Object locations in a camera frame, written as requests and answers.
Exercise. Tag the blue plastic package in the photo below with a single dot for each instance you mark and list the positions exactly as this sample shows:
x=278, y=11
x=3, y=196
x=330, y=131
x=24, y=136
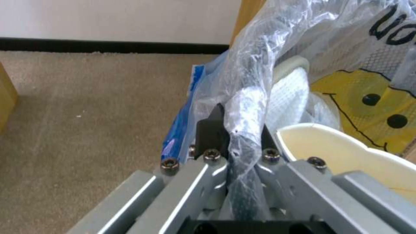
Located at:
x=182, y=122

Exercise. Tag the light wooden cabinet panel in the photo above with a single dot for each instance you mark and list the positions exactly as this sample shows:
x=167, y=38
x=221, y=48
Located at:
x=242, y=17

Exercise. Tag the white paper cup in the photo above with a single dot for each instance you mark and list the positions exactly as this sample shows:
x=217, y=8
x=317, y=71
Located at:
x=328, y=146

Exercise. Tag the yellow cartoon print bag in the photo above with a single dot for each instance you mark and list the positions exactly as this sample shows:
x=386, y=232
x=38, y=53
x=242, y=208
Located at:
x=360, y=83

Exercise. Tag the light wooden furniture block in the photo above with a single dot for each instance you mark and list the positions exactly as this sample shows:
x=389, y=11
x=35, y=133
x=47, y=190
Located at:
x=7, y=97

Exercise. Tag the black baseboard strip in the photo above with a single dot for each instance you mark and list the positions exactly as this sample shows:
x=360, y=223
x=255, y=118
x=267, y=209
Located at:
x=97, y=45

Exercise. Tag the clear plastic bin liner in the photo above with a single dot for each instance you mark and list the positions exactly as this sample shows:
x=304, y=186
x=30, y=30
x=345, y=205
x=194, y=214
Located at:
x=250, y=56

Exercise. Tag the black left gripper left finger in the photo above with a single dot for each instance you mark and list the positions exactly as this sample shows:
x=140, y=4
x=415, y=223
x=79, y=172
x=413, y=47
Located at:
x=209, y=136

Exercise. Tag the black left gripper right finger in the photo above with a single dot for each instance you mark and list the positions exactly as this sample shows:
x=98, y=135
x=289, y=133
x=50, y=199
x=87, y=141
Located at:
x=302, y=185

